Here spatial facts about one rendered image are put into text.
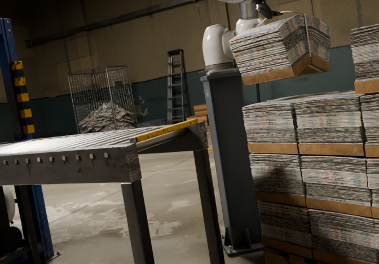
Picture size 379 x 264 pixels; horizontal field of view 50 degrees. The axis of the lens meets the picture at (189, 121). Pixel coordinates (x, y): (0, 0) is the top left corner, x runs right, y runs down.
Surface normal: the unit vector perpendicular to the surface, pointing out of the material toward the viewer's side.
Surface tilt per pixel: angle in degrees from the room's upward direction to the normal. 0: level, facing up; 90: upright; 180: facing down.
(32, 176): 90
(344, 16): 90
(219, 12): 90
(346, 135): 90
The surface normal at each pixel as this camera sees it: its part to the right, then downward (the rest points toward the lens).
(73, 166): -0.48, 0.14
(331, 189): -0.77, 0.18
